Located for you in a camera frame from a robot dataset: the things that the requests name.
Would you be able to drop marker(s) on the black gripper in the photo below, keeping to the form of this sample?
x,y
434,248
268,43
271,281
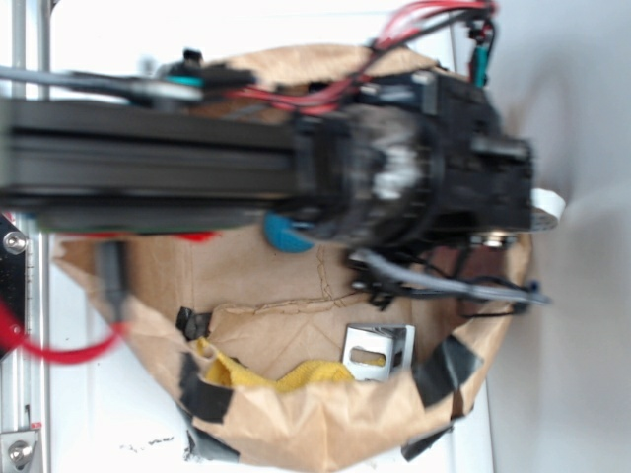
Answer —
x,y
423,156

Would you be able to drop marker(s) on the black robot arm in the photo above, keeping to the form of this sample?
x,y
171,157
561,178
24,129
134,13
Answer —
x,y
147,167

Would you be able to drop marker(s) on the teal rubber ball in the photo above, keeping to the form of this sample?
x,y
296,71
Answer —
x,y
281,233

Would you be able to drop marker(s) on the brown paper bag bin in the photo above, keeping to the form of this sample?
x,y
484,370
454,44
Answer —
x,y
271,311

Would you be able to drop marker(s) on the yellow cloth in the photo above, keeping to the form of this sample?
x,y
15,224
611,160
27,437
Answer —
x,y
228,372

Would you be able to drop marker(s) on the black mounting plate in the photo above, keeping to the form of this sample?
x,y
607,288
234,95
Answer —
x,y
11,281

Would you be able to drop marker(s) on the metal angle bracket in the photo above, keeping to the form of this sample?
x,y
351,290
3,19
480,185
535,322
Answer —
x,y
376,352

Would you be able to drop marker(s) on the aluminium frame rail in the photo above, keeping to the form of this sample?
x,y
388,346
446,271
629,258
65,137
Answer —
x,y
25,380

